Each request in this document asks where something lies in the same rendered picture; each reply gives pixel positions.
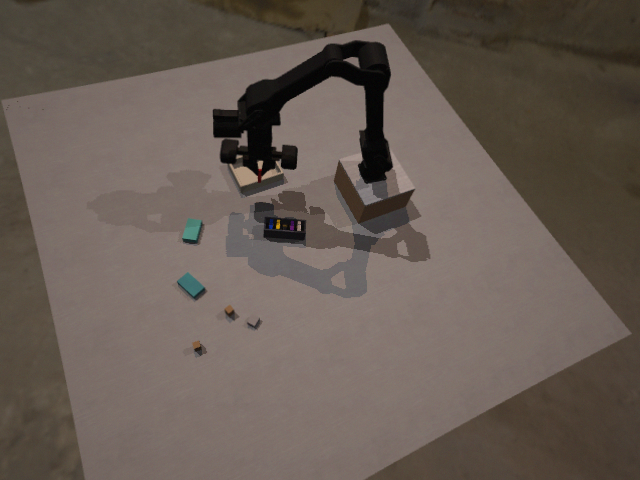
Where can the teal rectangular block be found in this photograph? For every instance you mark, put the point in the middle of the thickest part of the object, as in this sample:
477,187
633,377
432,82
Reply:
191,285
192,230

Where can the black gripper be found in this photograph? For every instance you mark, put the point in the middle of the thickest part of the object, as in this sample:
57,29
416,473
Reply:
261,152

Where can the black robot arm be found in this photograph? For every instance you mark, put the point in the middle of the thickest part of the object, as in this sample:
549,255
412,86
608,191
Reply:
259,108

